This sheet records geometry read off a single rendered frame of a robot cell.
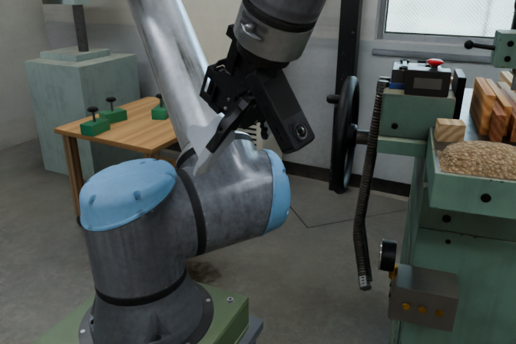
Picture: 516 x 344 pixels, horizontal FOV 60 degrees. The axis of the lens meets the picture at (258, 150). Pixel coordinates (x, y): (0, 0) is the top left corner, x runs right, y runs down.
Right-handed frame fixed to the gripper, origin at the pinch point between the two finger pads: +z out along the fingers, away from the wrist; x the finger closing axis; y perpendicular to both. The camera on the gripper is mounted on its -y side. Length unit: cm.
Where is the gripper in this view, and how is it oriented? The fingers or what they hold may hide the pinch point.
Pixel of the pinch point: (234, 160)
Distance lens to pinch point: 67.7
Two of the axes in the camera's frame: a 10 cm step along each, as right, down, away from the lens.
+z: -3.1, 6.6, 6.8
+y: -6.9, -6.5, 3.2
